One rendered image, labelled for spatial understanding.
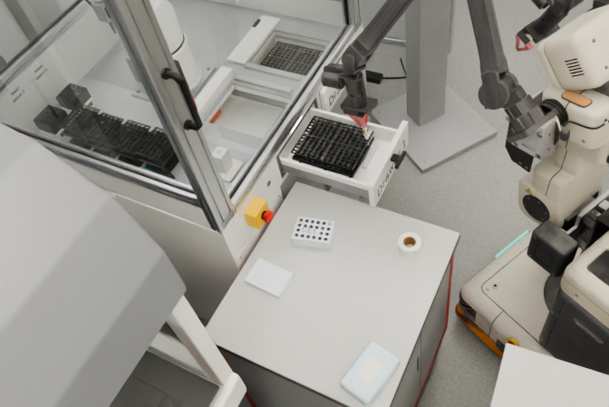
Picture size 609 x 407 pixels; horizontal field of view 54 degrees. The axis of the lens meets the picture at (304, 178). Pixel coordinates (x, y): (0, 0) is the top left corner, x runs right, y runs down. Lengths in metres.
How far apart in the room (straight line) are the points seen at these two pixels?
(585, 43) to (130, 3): 1.03
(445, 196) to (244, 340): 1.47
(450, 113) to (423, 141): 0.24
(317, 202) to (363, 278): 0.33
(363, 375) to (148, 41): 0.99
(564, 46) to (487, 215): 1.42
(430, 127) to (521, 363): 1.70
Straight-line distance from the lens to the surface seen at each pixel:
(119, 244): 1.04
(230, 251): 1.86
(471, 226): 2.85
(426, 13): 2.72
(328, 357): 1.74
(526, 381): 1.73
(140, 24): 1.29
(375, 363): 1.67
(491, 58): 1.60
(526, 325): 2.33
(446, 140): 3.12
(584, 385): 1.76
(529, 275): 2.43
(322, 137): 2.00
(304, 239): 1.88
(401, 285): 1.82
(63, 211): 1.00
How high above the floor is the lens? 2.36
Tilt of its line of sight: 51 degrees down
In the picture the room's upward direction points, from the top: 13 degrees counter-clockwise
